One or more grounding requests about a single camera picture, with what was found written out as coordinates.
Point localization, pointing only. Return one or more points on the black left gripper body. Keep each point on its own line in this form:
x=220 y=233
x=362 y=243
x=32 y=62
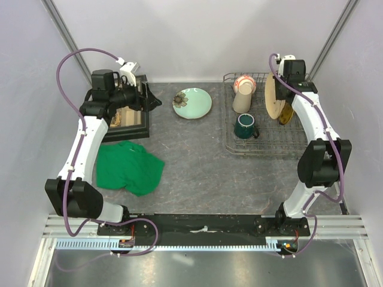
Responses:
x=128 y=96

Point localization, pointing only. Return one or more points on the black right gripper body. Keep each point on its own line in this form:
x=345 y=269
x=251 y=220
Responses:
x=279 y=89

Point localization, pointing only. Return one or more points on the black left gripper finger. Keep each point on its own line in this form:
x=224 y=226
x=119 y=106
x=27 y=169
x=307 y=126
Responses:
x=149 y=93
x=152 y=101

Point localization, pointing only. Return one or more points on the cream bird plate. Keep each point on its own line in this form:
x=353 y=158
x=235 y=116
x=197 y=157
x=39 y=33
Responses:
x=274 y=107

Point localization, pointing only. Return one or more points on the mint green flower plate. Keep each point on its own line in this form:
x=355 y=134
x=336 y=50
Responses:
x=192 y=103

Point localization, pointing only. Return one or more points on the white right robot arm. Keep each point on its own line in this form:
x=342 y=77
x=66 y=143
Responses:
x=322 y=166

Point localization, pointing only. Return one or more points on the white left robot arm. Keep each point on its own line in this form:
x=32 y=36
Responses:
x=71 y=193

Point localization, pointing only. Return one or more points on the black framed wooden box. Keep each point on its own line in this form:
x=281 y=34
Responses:
x=129 y=124

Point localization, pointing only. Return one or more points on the yellow ceramic plate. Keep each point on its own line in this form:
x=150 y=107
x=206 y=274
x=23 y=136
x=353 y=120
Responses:
x=286 y=114

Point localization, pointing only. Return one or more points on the white red patterned bowl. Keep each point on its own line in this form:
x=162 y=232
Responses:
x=245 y=80

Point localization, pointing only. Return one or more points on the beige tall cup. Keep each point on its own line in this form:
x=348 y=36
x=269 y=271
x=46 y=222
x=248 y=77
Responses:
x=242 y=100

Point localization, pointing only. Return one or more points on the green cloth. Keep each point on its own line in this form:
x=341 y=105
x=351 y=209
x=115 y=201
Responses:
x=129 y=166

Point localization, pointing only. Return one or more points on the dark green mug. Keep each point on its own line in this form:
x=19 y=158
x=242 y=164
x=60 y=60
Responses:
x=245 y=127

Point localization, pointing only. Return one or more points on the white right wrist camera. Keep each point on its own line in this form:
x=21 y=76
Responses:
x=281 y=61

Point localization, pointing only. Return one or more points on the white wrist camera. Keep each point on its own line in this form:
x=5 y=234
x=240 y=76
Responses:
x=128 y=70
x=281 y=61

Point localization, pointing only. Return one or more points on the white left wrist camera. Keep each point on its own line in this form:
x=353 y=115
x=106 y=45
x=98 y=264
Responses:
x=128 y=70

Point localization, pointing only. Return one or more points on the grey wire dish rack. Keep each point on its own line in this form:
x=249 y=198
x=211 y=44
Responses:
x=275 y=140

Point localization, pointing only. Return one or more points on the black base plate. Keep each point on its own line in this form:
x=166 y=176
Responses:
x=224 y=229

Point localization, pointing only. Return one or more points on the white slotted cable duct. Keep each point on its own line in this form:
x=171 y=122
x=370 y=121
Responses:
x=271 y=245

